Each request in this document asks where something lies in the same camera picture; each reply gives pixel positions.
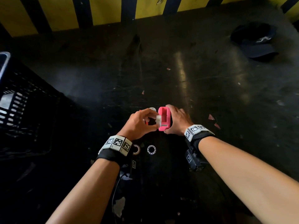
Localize person's left hand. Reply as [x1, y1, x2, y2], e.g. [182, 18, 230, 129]
[116, 108, 161, 141]

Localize person's right hand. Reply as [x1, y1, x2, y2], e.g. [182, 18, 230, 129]
[164, 104, 194, 136]

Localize pink plastic housing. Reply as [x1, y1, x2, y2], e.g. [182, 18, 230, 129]
[158, 106, 173, 132]

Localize person's right forearm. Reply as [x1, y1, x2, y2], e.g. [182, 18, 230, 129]
[198, 136, 299, 224]

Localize person's left forearm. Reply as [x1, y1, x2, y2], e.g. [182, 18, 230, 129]
[46, 159, 121, 224]

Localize right marker wristband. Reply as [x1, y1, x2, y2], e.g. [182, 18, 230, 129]
[184, 124, 215, 151]

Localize marker wristband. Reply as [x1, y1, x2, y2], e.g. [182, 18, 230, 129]
[96, 135, 133, 167]
[184, 124, 215, 151]

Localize left marker wristband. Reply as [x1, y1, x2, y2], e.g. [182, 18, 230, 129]
[96, 135, 133, 167]

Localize black cap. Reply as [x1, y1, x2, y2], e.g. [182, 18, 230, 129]
[230, 21, 279, 61]

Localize black plastic crate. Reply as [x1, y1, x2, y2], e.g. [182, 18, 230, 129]
[0, 51, 62, 160]

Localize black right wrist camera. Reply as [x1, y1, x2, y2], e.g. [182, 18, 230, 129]
[185, 147, 209, 172]

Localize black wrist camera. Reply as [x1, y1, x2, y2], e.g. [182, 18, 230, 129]
[119, 158, 137, 183]
[185, 147, 209, 172]

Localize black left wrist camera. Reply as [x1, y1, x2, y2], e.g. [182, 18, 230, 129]
[119, 158, 137, 183]

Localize black camera cable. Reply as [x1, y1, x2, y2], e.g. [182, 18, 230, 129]
[111, 173, 125, 218]

